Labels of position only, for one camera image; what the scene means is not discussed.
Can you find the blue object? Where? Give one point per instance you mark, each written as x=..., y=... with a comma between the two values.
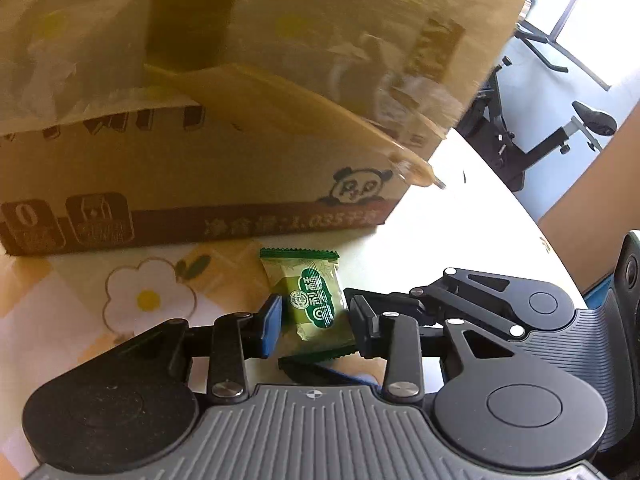
x=600, y=292

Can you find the floral checkered tablecloth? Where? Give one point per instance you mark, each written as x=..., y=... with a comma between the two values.
x=150, y=300

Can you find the black metal stand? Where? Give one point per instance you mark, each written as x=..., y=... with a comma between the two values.
x=555, y=42

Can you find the small green candy packet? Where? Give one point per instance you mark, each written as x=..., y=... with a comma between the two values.
x=310, y=300

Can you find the black exercise bike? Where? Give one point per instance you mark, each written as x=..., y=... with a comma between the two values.
x=500, y=130

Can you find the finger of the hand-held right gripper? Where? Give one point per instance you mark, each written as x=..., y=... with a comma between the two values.
x=305, y=370
x=435, y=285

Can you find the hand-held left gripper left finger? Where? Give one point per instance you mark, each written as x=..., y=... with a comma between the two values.
x=272, y=325

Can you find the orange-brown flat object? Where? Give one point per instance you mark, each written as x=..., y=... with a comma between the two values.
x=600, y=200

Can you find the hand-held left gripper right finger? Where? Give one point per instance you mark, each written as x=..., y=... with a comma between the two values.
x=361, y=327

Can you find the cardboard box with plastic liner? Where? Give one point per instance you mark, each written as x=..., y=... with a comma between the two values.
x=200, y=170

